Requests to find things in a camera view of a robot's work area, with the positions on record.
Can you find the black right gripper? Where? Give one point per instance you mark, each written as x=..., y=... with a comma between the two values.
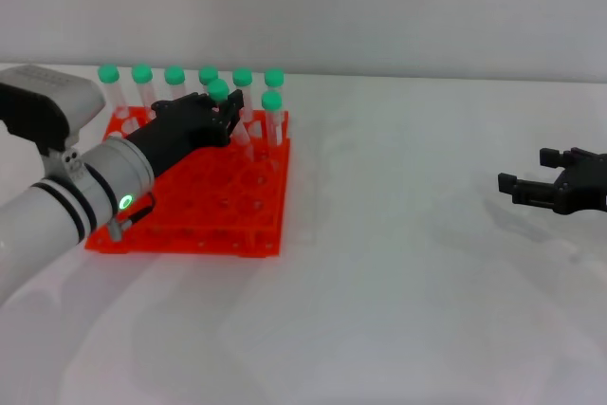
x=585, y=184

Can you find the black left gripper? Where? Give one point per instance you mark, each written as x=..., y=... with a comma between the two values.
x=180, y=134

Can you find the green capped test tube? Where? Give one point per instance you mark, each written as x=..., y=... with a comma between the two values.
x=108, y=74
x=271, y=101
x=142, y=74
x=242, y=78
x=218, y=90
x=174, y=75
x=206, y=74
x=274, y=78

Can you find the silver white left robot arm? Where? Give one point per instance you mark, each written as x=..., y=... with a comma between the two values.
x=71, y=206

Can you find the orange test tube rack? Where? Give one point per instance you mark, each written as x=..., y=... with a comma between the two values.
x=223, y=206

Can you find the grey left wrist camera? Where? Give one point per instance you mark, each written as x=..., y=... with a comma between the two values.
x=42, y=101

